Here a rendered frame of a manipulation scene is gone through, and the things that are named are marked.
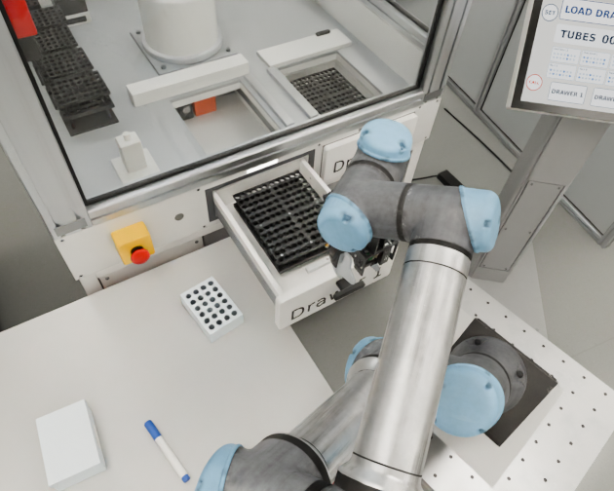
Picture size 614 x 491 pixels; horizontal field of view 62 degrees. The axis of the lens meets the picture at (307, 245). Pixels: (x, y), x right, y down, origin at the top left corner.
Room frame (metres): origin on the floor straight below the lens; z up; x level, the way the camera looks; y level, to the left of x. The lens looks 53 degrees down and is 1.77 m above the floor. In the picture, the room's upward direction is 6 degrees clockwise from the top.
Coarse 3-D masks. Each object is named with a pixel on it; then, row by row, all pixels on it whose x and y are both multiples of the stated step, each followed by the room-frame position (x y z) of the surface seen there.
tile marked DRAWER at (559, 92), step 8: (552, 88) 1.17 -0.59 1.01; (560, 88) 1.17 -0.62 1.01; (568, 88) 1.17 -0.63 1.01; (576, 88) 1.17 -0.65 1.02; (584, 88) 1.17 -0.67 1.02; (552, 96) 1.15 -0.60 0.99; (560, 96) 1.16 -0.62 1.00; (568, 96) 1.16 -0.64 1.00; (576, 96) 1.16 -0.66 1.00; (584, 96) 1.16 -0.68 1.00
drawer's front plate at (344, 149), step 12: (396, 120) 1.08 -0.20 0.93; (408, 120) 1.09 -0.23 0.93; (360, 132) 1.02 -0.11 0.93; (336, 144) 0.96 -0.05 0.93; (348, 144) 0.98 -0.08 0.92; (324, 156) 0.95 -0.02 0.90; (336, 156) 0.96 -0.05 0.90; (348, 156) 0.98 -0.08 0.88; (324, 168) 0.94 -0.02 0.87; (336, 168) 0.96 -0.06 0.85; (324, 180) 0.94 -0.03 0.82
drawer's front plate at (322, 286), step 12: (396, 252) 0.66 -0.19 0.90; (384, 264) 0.65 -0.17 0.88; (324, 276) 0.57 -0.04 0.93; (336, 276) 0.57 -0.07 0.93; (360, 276) 0.61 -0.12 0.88; (372, 276) 0.63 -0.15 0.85; (384, 276) 0.66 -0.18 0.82; (300, 288) 0.53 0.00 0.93; (312, 288) 0.54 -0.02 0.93; (324, 288) 0.56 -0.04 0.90; (336, 288) 0.58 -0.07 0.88; (276, 300) 0.51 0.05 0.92; (288, 300) 0.51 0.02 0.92; (300, 300) 0.52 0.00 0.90; (312, 300) 0.54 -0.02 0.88; (276, 312) 0.51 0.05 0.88; (288, 312) 0.51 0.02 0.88; (300, 312) 0.53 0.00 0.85; (312, 312) 0.54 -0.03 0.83; (276, 324) 0.50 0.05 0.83; (288, 324) 0.51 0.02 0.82
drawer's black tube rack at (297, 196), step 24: (240, 192) 0.80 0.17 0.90; (264, 192) 0.81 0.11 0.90; (288, 192) 0.81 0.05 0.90; (312, 192) 0.83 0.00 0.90; (264, 216) 0.73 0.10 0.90; (288, 216) 0.74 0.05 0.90; (312, 216) 0.78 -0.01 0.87; (264, 240) 0.67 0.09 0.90; (288, 240) 0.70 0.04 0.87; (312, 240) 0.68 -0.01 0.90; (288, 264) 0.63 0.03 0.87
